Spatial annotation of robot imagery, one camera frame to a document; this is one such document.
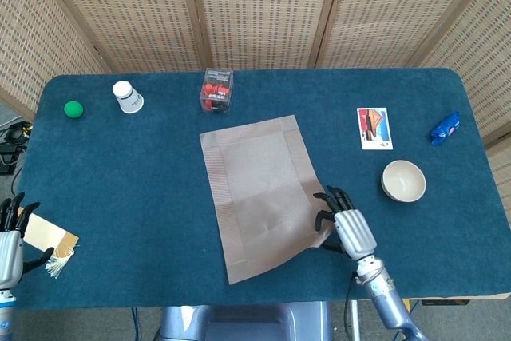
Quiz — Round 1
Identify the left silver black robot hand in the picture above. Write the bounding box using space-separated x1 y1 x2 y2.
0 192 55 290

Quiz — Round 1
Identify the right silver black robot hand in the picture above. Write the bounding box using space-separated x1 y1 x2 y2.
313 185 378 261

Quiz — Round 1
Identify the cream ceramic bowl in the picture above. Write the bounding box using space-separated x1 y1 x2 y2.
381 159 427 203

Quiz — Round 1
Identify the beige woven placemat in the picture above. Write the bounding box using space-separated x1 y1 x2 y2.
199 115 335 286

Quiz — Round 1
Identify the brown white bookmark with tassel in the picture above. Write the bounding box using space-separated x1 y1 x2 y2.
18 208 80 280

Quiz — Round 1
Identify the white table leg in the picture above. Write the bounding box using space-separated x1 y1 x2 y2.
350 299 361 341

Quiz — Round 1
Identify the photo card with white border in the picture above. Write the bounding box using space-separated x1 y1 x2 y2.
356 107 394 151

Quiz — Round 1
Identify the blue felt table cover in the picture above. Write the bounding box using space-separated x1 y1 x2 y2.
0 68 505 312

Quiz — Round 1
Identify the blue snack packet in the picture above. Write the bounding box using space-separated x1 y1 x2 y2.
430 111 461 147

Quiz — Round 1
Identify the blue-grey robot torso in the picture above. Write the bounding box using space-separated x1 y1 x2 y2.
153 303 332 341

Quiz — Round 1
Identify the green ball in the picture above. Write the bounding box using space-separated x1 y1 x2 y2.
63 101 85 120

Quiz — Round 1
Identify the white paper cup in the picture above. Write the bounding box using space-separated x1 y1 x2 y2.
112 80 145 115

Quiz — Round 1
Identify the clear box with red pieces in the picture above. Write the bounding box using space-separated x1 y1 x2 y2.
199 68 235 116

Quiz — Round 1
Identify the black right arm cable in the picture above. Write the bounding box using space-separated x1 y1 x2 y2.
344 271 359 341

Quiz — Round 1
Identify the black floor cables bundle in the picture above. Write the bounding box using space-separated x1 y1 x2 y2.
0 120 34 176

